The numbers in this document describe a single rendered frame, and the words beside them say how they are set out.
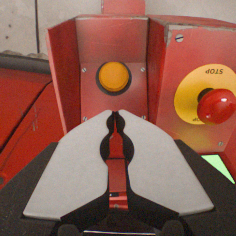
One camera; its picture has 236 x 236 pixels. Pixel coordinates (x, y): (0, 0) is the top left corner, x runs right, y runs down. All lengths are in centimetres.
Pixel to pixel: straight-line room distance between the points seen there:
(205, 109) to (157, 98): 5
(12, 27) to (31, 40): 11
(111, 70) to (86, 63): 4
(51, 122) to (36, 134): 6
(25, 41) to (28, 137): 66
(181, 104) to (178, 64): 4
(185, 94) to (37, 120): 42
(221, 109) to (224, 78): 4
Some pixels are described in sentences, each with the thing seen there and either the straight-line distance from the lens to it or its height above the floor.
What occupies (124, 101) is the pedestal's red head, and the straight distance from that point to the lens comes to 24.
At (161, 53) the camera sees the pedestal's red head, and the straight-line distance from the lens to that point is 18.
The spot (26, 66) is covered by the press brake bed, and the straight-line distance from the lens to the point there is 104.
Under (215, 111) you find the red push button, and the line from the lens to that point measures 18.
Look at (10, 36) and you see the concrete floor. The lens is 108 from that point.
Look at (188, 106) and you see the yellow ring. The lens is 20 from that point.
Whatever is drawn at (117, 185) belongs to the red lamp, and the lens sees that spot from 20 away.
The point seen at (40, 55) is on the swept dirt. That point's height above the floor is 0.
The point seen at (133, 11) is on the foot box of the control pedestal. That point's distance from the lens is 83.
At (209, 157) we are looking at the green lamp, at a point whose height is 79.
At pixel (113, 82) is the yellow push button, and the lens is 23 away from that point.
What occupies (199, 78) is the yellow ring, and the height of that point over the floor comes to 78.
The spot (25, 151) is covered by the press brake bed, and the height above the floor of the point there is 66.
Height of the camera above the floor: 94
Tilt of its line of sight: 55 degrees down
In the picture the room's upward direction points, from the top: 176 degrees clockwise
